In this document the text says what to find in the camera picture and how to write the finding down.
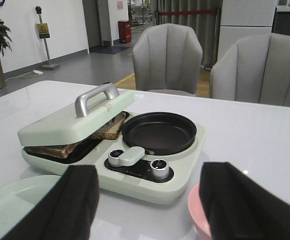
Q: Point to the silver control knob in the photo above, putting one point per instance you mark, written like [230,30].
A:
[159,169]
[113,157]

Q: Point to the yellow sign stand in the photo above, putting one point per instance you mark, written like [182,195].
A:
[43,33]

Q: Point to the right grey upholstered chair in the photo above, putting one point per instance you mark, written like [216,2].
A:
[255,69]

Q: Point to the left grey upholstered chair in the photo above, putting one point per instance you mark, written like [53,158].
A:
[167,59]

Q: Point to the grey pleated curtain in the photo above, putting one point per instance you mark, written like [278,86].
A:
[205,26]

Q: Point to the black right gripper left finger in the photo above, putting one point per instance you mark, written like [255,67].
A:
[66,212]

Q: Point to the red barrier belt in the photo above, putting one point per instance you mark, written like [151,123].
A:
[185,13]

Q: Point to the black round frying pan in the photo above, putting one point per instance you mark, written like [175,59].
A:
[159,133]

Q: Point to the left silver control knob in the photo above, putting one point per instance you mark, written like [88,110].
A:
[113,157]

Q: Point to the right silver control knob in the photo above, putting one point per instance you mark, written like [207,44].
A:
[159,169]

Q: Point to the pink plastic bowl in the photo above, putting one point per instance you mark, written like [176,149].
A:
[197,214]

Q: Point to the mint green hinged lid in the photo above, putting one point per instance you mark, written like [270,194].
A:
[78,120]

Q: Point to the red trash bin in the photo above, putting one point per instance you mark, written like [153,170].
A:
[124,27]

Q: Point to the grey upholstered chair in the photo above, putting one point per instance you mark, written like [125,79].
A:
[255,69]
[167,59]

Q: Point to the dark kitchen counter cabinet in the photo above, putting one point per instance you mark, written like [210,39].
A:
[281,24]

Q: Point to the mint green plate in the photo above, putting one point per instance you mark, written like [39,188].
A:
[19,198]

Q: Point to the mint green breakfast maker base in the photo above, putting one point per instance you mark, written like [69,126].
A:
[134,178]

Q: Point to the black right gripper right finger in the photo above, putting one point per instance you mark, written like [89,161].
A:
[237,208]

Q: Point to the white refrigerator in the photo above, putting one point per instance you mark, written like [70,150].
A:
[241,18]

